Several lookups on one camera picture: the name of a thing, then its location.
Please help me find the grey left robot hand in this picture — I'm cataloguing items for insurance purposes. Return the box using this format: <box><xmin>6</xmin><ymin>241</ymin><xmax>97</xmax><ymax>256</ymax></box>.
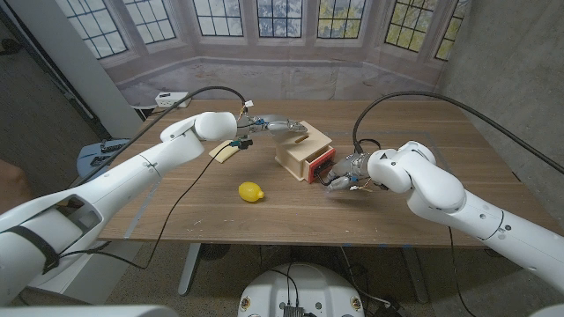
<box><xmin>235</xmin><ymin>113</ymin><xmax>309</xmax><ymax>143</ymax></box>

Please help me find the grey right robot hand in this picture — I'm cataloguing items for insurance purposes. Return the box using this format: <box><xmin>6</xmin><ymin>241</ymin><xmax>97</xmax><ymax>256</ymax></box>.
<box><xmin>325</xmin><ymin>151</ymin><xmax>374</xmax><ymax>193</ymax></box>

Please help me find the wooden box with slot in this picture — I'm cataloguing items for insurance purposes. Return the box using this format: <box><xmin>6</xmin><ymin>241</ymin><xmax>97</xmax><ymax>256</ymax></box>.
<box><xmin>273</xmin><ymin>120</ymin><xmax>334</xmax><ymax>182</ymax></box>

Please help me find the yellow lemon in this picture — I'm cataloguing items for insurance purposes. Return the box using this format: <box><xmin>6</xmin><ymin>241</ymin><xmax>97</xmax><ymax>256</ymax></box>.
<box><xmin>238</xmin><ymin>181</ymin><xmax>266</xmax><ymax>203</ymax></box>

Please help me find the printed window backdrop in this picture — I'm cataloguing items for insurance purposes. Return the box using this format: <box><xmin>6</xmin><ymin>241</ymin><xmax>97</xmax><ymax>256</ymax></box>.
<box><xmin>55</xmin><ymin>0</ymin><xmax>471</xmax><ymax>107</ymax></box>

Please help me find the beige wooden block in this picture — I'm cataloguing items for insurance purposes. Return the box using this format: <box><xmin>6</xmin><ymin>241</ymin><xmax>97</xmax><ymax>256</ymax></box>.
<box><xmin>208</xmin><ymin>139</ymin><xmax>241</xmax><ymax>164</ymax></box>

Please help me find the white power strip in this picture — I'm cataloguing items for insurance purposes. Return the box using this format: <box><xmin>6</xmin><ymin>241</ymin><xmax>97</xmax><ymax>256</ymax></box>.
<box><xmin>154</xmin><ymin>91</ymin><xmax>191</xmax><ymax>108</ymax></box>

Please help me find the grey table leg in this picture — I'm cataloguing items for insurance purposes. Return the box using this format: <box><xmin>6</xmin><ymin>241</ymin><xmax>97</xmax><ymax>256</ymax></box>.
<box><xmin>178</xmin><ymin>242</ymin><xmax>204</xmax><ymax>296</ymax></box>
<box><xmin>400</xmin><ymin>247</ymin><xmax>431</xmax><ymax>304</ymax></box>

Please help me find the white robot torso base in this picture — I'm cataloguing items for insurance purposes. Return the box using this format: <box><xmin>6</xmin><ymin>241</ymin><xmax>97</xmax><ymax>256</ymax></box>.
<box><xmin>237</xmin><ymin>262</ymin><xmax>366</xmax><ymax>317</ymax></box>

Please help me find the blue round stool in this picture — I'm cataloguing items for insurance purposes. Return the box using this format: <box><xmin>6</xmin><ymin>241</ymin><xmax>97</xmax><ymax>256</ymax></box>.
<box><xmin>76</xmin><ymin>138</ymin><xmax>129</xmax><ymax>180</ymax></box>

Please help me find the white robot chest rim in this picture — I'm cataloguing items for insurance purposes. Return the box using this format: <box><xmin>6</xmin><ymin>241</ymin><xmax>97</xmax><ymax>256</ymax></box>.
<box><xmin>0</xmin><ymin>305</ymin><xmax>180</xmax><ymax>317</ymax></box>

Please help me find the person leg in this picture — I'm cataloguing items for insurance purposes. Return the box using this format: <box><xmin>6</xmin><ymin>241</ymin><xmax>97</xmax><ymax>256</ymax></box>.
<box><xmin>0</xmin><ymin>158</ymin><xmax>28</xmax><ymax>213</ymax></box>

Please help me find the white floor cable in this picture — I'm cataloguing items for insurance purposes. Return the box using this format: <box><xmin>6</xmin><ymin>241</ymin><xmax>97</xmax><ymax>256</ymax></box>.
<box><xmin>338</xmin><ymin>246</ymin><xmax>393</xmax><ymax>308</ymax></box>

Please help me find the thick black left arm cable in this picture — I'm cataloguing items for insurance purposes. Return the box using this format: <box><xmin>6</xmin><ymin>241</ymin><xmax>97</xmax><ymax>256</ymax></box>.
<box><xmin>77</xmin><ymin>85</ymin><xmax>248</xmax><ymax>186</ymax></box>

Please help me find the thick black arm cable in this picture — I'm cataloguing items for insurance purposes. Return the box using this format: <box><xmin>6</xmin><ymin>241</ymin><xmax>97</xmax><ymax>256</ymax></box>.
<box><xmin>77</xmin><ymin>85</ymin><xmax>248</xmax><ymax>186</ymax></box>
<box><xmin>352</xmin><ymin>91</ymin><xmax>564</xmax><ymax>175</ymax></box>

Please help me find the thin black left wrist cable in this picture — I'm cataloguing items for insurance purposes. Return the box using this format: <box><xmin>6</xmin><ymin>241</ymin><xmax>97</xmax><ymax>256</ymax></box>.
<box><xmin>56</xmin><ymin>140</ymin><xmax>234</xmax><ymax>271</ymax></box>

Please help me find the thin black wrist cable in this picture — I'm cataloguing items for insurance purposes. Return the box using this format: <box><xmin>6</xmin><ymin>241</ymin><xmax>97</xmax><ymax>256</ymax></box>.
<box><xmin>447</xmin><ymin>226</ymin><xmax>478</xmax><ymax>317</ymax></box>
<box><xmin>56</xmin><ymin>140</ymin><xmax>234</xmax><ymax>271</ymax></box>

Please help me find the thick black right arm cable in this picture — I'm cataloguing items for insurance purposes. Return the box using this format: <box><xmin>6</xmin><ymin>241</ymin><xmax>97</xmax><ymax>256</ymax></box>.
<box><xmin>352</xmin><ymin>91</ymin><xmax>564</xmax><ymax>175</ymax></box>

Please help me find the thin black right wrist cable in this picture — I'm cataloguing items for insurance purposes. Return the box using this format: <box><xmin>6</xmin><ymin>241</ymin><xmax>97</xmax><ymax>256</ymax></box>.
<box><xmin>447</xmin><ymin>226</ymin><xmax>478</xmax><ymax>317</ymax></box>

